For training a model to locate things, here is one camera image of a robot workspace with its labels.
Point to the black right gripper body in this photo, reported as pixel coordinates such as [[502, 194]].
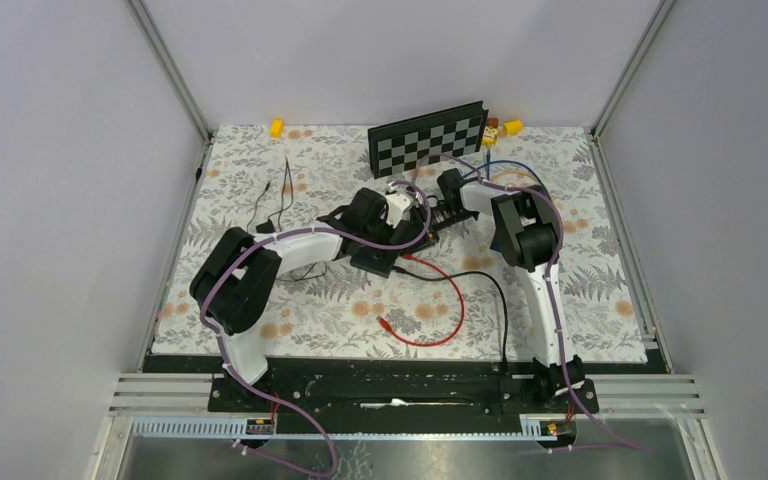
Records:
[[442, 216]]

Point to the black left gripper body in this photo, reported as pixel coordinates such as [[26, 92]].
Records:
[[381, 231]]

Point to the black ribbed network switch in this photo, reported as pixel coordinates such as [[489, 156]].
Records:
[[496, 242]]

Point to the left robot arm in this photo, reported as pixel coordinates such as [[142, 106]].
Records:
[[234, 284]]

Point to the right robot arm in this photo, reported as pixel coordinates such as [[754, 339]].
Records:
[[527, 233]]

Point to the checkerboard calibration board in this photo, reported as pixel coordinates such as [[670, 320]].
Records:
[[398, 146]]

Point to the floral patterned table mat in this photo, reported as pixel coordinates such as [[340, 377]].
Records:
[[459, 300]]

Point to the small toy figure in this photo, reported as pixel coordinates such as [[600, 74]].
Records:
[[490, 133]]

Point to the yellow block right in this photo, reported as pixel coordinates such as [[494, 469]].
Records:
[[512, 128]]

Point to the yellow block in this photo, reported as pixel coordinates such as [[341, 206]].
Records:
[[277, 129], [512, 128]]

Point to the yellow block left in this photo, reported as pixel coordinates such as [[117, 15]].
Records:
[[277, 129]]

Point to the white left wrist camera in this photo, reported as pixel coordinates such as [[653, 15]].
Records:
[[398, 204]]

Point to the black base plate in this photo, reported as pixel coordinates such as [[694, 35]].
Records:
[[379, 397]]

